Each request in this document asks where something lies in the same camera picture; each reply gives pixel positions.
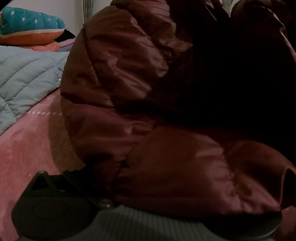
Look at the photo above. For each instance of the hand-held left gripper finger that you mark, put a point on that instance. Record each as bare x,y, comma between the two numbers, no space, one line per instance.
69,182

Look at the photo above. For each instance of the maroon puffer jacket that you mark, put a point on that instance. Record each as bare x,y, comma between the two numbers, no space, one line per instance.
138,69

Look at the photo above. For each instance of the light blue quilted jacket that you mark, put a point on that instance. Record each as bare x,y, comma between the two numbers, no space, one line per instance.
25,76

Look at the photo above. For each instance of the peach printed cushion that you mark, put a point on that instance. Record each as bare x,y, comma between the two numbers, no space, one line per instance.
46,47

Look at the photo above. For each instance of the black cloth piece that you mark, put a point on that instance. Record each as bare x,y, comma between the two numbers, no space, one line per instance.
66,35

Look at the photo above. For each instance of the teal and orange plush pillow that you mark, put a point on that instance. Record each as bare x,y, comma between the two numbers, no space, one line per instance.
30,23

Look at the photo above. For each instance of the striped curtain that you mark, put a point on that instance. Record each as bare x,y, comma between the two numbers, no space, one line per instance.
88,9

